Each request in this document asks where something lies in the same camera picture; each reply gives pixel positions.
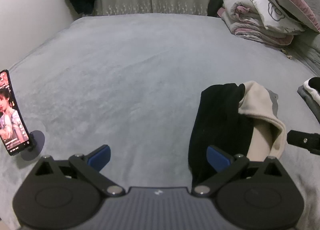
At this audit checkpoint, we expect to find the folded black garment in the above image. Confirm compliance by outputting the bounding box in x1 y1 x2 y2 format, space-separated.
307 77 320 95

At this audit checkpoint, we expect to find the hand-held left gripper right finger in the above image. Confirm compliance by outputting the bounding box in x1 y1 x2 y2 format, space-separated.
191 145 286 198

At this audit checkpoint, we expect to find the cream and black sweatshirt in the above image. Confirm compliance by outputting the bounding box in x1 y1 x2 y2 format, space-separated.
189 81 287 189

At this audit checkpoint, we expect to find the grey bed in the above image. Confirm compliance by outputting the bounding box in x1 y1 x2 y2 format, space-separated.
0 12 320 230

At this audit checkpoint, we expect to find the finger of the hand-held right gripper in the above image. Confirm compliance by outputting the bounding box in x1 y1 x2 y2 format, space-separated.
287 130 320 156

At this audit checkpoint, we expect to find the black item behind quilt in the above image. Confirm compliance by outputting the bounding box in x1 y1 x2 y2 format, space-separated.
207 0 227 17

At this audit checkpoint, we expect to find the folded grey garment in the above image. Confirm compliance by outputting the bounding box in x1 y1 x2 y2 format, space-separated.
297 86 320 120

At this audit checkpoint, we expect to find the smartphone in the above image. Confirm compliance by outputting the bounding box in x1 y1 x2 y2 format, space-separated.
0 69 32 156

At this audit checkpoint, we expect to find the round grey phone stand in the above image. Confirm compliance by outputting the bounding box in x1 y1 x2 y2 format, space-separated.
21 130 46 162

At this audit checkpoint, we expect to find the white flower-print pillow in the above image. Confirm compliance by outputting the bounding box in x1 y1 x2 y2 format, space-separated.
247 0 307 36

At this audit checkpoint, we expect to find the grey quilted headboard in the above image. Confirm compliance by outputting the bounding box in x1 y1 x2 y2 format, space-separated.
282 0 320 75

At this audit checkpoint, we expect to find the folded white and pink quilt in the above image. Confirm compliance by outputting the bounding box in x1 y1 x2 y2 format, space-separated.
217 0 294 47

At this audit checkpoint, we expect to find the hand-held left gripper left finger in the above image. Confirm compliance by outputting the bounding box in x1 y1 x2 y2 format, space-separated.
34 144 126 198

